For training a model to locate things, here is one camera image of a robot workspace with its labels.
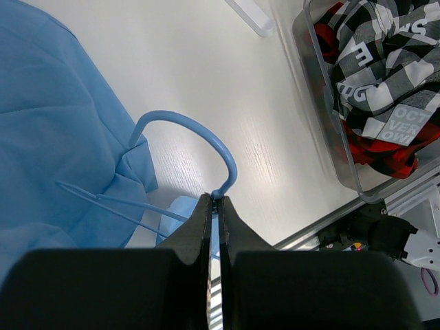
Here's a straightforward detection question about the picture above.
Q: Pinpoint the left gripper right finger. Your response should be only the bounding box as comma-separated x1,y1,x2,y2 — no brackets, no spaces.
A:
218,197,424,329

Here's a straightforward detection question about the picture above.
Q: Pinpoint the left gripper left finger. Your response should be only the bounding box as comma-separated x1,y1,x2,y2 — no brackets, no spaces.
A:
1,194,213,329

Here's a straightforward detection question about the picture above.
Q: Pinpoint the light blue shirt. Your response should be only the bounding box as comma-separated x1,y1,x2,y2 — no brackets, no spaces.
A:
0,0,207,250

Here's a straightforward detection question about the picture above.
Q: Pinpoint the red black plaid shirt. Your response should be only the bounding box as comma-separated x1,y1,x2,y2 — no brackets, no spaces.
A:
314,2,418,179

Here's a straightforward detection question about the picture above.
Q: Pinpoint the black white plaid shirt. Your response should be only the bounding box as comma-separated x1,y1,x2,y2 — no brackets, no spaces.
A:
329,1,439,146

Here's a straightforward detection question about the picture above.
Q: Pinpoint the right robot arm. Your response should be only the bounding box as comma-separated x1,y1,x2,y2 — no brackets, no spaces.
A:
317,202,439,272

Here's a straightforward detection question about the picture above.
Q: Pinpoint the clear plastic bin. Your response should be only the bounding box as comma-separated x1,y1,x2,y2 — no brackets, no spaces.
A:
291,1,439,204

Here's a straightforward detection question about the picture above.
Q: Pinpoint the white silver clothes rack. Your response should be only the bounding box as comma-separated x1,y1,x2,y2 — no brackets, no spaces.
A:
225,0,276,38

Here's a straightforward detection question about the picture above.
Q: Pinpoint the aluminium mounting rail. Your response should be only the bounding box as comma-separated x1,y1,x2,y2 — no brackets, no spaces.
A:
274,166,439,250

